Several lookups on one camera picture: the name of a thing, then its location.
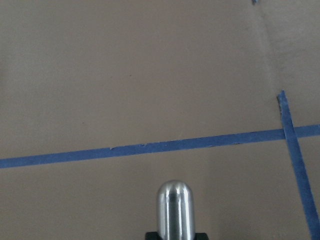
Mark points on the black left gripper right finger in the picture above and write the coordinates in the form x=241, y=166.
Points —
x=201, y=236

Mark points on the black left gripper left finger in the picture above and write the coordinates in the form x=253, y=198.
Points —
x=151, y=235

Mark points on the steel muddler black cap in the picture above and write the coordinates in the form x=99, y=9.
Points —
x=175, y=211

